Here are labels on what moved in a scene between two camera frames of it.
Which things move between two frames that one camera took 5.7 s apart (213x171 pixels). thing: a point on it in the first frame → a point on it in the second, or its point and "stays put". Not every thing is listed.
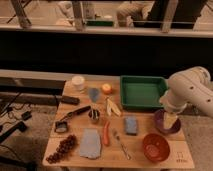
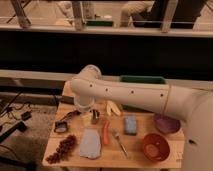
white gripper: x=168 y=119 → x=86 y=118
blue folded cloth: x=90 y=143 stays put
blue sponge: x=131 y=126 stays put
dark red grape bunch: x=64 y=146 stays put
